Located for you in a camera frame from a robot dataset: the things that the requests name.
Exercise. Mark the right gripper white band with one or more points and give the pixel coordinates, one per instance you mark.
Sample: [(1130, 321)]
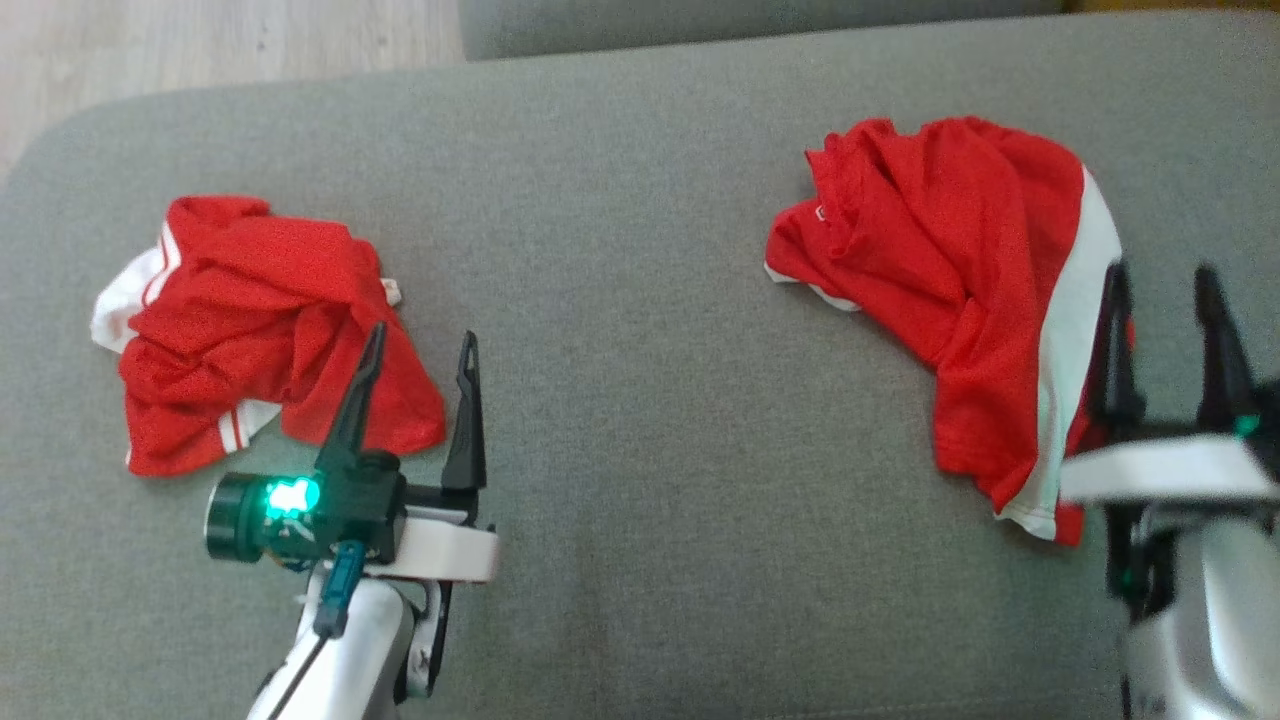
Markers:
[(1170, 470)]

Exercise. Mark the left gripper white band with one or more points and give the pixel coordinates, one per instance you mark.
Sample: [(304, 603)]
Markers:
[(440, 550)]

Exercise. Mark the red white basketball jersey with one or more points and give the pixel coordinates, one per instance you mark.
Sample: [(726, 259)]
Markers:
[(250, 290)]

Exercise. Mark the red white sports shorts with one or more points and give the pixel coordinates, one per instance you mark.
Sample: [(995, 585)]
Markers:
[(930, 230)]

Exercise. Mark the right robot arm silver white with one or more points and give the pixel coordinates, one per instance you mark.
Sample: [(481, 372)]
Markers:
[(1220, 620)]

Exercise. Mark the left robot arm silver white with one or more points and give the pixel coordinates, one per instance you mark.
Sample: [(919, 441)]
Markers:
[(360, 660)]

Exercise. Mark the large grey sofa seat cushion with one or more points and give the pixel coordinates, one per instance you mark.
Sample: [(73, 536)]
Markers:
[(640, 400)]

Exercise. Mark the yellow sofa cushion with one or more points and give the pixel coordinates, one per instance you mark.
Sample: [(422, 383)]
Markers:
[(1170, 4)]

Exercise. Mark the small grey sofa cushion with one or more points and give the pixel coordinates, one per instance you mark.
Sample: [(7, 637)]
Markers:
[(700, 20)]

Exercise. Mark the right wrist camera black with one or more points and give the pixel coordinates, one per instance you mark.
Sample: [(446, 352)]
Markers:
[(1268, 420)]

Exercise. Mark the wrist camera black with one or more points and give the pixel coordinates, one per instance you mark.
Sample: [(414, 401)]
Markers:
[(1268, 420), (235, 515)]

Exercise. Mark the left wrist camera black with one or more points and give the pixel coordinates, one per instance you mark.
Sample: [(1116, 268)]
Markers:
[(235, 515)]

